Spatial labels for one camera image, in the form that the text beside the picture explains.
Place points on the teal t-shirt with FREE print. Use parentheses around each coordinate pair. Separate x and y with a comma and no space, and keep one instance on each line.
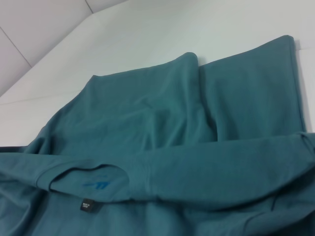
(172,147)

